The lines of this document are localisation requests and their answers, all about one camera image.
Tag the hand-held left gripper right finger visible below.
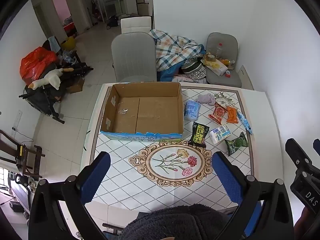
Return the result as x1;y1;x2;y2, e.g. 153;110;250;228
211;151;295;240

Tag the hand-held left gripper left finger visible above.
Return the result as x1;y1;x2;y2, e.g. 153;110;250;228
28;151;112;240

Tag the long light blue packet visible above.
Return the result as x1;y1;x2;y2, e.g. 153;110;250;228
236;110;253;135

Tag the purple cloth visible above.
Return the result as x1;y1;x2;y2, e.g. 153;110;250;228
195;93;216;106

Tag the green snack packet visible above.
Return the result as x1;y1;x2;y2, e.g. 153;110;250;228
224;132;248;157

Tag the white blue tissue pack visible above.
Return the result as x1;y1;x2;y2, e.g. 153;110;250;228
209;124;232;145

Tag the black wipes packet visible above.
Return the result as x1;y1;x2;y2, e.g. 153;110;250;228
188;122;210;147

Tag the orange packet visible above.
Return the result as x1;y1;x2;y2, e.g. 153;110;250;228
226;106;239;124

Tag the red snack packet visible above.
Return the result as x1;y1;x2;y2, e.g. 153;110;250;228
208;102;227;125

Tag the dark fleece garment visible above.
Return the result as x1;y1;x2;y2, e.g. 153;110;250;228
119;205;230;240

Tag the dark wooden rack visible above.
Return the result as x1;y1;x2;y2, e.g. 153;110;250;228
0;129;45;180

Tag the blue tissue packet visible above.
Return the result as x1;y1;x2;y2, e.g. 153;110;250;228
184;99;202;120

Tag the white panel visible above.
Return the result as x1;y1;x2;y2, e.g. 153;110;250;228
239;65;254;90

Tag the small brown cardboard box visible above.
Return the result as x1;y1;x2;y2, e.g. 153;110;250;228
67;77;85;94

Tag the black stroller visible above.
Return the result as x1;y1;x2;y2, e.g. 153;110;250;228
19;60;94;124

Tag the pink garment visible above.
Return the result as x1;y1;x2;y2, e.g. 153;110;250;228
172;76;208;84

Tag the white plush goose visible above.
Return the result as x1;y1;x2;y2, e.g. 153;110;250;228
28;68;74;90

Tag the white yellow packet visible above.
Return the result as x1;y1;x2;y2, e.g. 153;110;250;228
207;59;229;77

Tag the black white patterned bag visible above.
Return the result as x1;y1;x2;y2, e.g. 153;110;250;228
181;57;207;80

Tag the blue cloth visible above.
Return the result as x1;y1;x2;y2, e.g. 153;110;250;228
157;64;185;83

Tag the grey ribbed chair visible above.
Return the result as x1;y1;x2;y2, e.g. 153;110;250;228
111;32;158;83

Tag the orange plastic bag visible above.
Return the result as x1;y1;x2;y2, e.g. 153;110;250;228
20;46;58;81

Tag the grey cushioned chair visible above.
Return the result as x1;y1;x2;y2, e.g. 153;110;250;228
205;32;242;88

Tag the yellow bag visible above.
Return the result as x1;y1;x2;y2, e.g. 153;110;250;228
61;36;75;52

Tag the plaid blanket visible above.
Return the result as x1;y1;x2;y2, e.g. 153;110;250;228
149;29;207;72

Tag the light blue towel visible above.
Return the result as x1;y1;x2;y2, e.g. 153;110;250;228
47;36;60;53

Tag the white chair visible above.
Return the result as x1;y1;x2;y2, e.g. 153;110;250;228
120;16;153;34

